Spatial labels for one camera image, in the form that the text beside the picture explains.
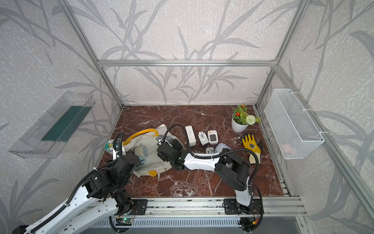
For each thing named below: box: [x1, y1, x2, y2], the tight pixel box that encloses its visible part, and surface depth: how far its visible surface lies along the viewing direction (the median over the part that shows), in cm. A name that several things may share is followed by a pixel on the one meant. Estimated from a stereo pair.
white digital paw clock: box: [207, 129, 219, 145], surface depth 98 cm
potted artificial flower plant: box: [231, 104, 262, 133], surface depth 96 cm
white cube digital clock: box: [205, 146, 215, 155], surface depth 94 cm
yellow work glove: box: [241, 134, 262, 165], surface depth 97 cm
